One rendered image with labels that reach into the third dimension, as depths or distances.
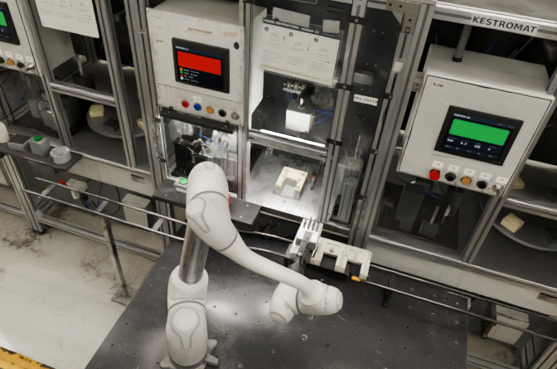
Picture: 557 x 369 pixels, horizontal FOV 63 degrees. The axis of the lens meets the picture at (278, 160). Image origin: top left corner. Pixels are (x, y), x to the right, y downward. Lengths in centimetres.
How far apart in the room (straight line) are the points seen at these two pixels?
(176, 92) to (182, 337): 102
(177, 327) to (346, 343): 75
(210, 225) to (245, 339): 81
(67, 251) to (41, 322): 53
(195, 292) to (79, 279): 147
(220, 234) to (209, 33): 81
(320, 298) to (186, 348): 55
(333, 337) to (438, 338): 48
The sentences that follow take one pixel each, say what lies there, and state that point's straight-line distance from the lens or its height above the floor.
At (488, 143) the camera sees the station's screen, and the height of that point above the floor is 159.
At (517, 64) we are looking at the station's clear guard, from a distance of 172.
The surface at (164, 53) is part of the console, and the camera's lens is 200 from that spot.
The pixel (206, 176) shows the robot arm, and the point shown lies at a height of 151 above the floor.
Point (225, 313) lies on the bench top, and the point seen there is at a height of 68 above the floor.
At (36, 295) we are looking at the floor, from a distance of 330.
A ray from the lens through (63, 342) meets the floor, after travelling 306.
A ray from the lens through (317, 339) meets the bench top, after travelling 214.
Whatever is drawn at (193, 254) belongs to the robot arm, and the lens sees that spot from 178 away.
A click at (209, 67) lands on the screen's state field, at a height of 164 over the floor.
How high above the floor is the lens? 254
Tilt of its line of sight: 40 degrees down
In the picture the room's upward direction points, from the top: 5 degrees clockwise
